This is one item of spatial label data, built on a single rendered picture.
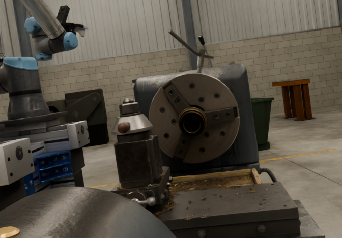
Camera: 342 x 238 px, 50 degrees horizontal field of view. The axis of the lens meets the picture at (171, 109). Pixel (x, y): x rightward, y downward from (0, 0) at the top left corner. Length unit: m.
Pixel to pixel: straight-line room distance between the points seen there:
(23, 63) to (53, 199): 1.29
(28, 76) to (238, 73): 0.78
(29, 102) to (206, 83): 0.64
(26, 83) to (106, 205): 1.28
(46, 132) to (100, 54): 10.08
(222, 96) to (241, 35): 10.57
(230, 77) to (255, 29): 10.55
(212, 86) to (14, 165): 0.67
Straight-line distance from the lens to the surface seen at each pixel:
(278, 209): 0.65
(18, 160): 0.97
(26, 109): 1.43
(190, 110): 1.15
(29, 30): 1.78
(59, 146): 1.40
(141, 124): 0.68
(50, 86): 11.59
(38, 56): 1.77
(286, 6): 12.41
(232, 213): 0.65
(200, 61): 1.31
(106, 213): 0.17
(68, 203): 0.18
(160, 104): 1.29
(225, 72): 1.44
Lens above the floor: 1.19
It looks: 3 degrees down
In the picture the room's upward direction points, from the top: 8 degrees counter-clockwise
